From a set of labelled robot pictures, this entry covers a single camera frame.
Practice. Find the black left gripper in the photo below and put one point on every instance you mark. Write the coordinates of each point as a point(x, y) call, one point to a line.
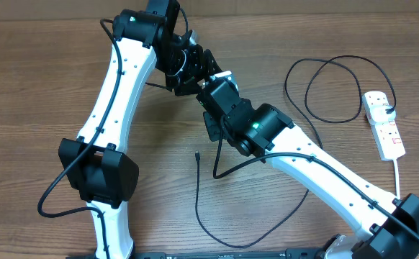
point(204, 67)

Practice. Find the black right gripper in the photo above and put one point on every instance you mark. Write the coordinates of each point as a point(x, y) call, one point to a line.
point(214, 128)

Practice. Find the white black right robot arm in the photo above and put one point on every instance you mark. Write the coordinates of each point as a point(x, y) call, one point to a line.
point(383, 225)

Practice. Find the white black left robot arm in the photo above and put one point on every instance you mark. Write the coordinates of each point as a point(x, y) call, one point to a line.
point(96, 162)

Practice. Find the white charger plug adapter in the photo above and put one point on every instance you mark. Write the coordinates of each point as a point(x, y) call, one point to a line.
point(381, 114)

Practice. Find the white power strip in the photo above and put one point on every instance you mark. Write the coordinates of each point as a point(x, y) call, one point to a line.
point(386, 135)

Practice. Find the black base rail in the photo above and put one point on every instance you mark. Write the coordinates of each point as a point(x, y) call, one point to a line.
point(290, 253)

